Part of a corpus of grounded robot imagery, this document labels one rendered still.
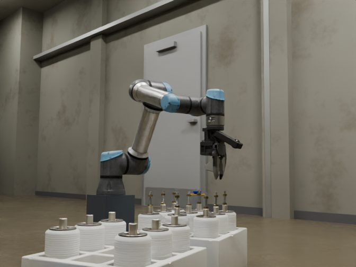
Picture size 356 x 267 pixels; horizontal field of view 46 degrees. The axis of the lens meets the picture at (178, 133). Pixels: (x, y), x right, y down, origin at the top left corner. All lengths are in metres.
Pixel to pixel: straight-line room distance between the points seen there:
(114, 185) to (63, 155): 5.33
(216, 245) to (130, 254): 0.51
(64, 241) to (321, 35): 3.44
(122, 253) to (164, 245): 0.15
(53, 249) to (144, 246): 0.27
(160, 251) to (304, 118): 3.13
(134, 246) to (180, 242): 0.24
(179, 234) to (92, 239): 0.26
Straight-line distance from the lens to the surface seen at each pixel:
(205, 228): 1.57
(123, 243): 1.09
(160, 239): 1.19
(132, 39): 6.21
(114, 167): 2.20
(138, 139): 2.21
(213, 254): 1.54
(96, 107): 6.54
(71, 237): 1.23
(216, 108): 1.70
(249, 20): 4.77
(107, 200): 2.13
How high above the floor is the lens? 0.41
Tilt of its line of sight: 6 degrees up
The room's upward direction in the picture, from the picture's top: 1 degrees clockwise
